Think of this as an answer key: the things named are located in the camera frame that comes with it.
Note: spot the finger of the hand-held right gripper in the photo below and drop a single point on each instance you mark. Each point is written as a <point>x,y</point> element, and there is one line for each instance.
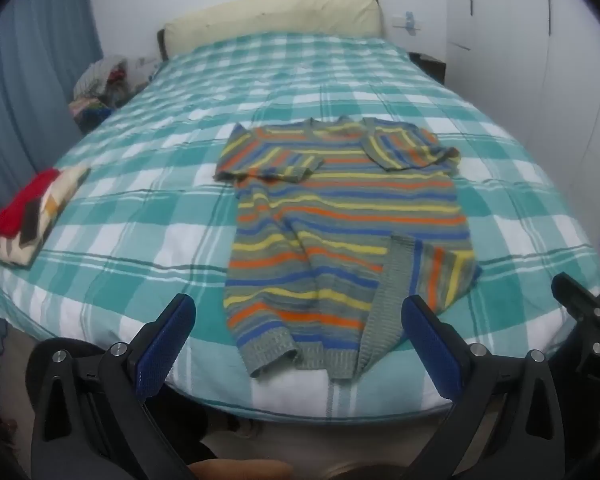
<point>575,296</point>

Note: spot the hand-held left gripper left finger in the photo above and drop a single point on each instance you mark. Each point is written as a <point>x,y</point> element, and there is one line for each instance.
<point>164,347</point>

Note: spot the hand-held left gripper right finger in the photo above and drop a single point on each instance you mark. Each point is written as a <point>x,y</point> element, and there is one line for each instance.
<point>432,347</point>

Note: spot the striped knit sweater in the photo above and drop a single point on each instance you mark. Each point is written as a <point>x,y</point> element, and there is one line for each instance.
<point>340,240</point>

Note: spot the folded red and white clothes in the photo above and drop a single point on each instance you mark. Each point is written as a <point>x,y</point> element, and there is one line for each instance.
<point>27,215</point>

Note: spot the pile of mixed clothes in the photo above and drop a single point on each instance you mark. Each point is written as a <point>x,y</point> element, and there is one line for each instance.
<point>107,85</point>

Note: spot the bed with green plaid sheet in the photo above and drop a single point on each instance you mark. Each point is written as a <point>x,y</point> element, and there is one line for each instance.
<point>145,200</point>

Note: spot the white wardrobe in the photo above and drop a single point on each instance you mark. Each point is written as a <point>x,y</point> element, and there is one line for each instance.
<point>530,60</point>

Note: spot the dark nightstand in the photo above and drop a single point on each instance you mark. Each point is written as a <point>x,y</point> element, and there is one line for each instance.
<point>430,65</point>

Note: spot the blue curtain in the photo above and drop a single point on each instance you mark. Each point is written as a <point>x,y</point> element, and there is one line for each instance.
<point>25,110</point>

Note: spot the cream pillow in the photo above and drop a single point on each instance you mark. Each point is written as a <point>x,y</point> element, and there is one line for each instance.
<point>275,22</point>

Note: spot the wall socket with blue plug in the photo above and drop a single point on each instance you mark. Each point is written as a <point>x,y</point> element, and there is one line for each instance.
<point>409,22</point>

